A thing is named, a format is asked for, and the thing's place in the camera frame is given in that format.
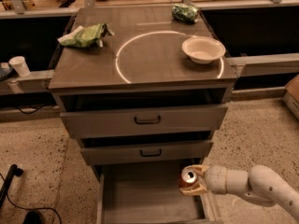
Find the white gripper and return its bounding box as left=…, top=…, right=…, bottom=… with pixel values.
left=179, top=164, right=227, bottom=196

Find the orange soda can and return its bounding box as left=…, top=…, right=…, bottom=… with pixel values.
left=179, top=167, right=198, bottom=188

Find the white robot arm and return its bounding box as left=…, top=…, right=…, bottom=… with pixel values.
left=179, top=164, right=299, bottom=221

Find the top drawer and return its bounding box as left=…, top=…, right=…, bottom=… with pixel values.
left=61, top=105, right=228, bottom=139

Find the open bottom drawer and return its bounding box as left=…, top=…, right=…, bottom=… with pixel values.
left=96, top=160, right=223, bottom=224

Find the middle drawer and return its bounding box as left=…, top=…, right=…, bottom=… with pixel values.
left=80, top=140, right=213, bottom=165

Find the grey drawer cabinet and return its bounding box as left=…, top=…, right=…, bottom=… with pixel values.
left=47, top=5, right=238, bottom=224

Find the cardboard box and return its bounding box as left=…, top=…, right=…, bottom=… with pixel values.
left=282, top=75, right=299, bottom=119

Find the white bowl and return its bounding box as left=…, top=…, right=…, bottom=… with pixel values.
left=182, top=36, right=226, bottom=64

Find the crumpled green snack bag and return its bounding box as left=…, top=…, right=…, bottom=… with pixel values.
left=172, top=3, right=198, bottom=23

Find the green chip bag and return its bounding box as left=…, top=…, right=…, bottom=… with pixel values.
left=58, top=23, right=115, bottom=49

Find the black pole on floor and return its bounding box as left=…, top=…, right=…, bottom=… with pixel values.
left=0, top=164, right=23, bottom=208

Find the white paper cup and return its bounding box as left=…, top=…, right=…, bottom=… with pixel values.
left=8, top=56, right=30, bottom=77

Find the dark plate on ledge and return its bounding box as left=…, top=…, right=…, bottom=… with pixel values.
left=0, top=63, right=13, bottom=80

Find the black middle drawer handle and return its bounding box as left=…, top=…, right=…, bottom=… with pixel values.
left=139, top=149, right=162, bottom=158

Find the black drawer handle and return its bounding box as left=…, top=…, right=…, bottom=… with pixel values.
left=134, top=116, right=162, bottom=125
left=139, top=149, right=162, bottom=158

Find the black top drawer handle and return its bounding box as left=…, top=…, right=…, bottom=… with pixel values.
left=134, top=116, right=162, bottom=125

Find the black floor cable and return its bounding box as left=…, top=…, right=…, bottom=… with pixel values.
left=0, top=173, right=63, bottom=224

